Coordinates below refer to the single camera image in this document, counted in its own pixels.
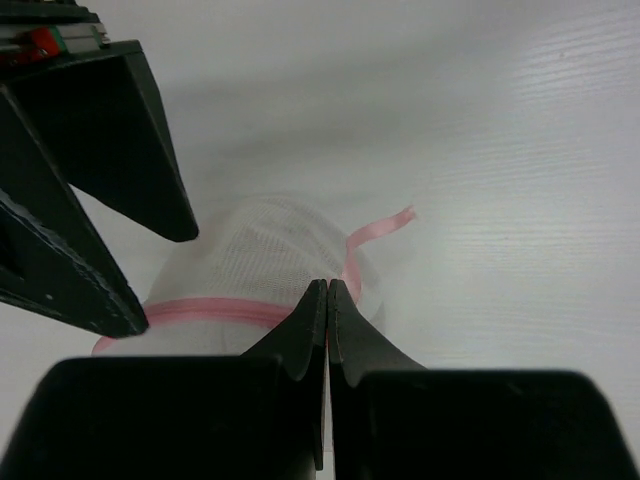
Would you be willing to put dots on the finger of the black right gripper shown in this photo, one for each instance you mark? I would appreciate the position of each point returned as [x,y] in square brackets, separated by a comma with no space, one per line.
[53,261]

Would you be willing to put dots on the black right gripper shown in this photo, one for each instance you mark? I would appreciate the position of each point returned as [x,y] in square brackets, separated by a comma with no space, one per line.
[100,114]

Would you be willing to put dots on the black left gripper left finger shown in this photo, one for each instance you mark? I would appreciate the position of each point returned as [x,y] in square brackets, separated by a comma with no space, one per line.
[257,415]

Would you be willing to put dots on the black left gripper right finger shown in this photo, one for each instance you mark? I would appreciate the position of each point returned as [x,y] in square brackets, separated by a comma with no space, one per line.
[396,419]

